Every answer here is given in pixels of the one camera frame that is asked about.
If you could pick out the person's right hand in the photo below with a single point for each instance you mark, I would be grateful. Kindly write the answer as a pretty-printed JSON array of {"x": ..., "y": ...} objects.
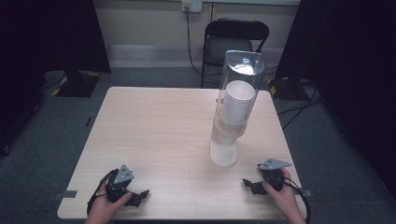
[{"x": 285, "y": 199}]

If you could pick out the person's left hand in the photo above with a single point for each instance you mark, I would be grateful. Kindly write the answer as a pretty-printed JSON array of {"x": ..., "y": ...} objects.
[{"x": 104, "y": 208}]

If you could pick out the clear plastic cup dispenser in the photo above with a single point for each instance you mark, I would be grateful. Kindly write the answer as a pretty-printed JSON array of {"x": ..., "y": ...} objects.
[{"x": 239, "y": 67}]

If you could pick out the black curtain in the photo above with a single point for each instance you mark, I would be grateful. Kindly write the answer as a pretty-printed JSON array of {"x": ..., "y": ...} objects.
[{"x": 351, "y": 62}]

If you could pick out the stack of white paper cups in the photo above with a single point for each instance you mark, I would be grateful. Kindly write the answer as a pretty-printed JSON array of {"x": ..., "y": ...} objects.
[{"x": 238, "y": 99}]

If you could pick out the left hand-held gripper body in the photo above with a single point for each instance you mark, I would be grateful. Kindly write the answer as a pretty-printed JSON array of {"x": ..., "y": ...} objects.
[{"x": 124, "y": 175}]

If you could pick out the white wall socket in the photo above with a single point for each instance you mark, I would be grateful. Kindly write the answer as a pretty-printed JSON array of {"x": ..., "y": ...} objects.
[{"x": 192, "y": 5}]

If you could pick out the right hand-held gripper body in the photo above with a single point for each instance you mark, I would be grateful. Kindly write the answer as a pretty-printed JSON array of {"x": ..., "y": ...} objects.
[{"x": 274, "y": 174}]

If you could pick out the black stand base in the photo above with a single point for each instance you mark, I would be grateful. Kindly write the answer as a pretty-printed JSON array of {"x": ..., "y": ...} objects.
[
  {"x": 286, "y": 88},
  {"x": 79, "y": 84}
]

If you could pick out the black folding chair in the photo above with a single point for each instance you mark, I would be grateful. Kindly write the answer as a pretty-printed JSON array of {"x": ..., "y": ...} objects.
[{"x": 236, "y": 31}]

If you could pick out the grey tape strip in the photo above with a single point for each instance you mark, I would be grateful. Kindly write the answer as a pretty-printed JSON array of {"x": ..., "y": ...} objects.
[
  {"x": 308, "y": 193},
  {"x": 66, "y": 194}
]

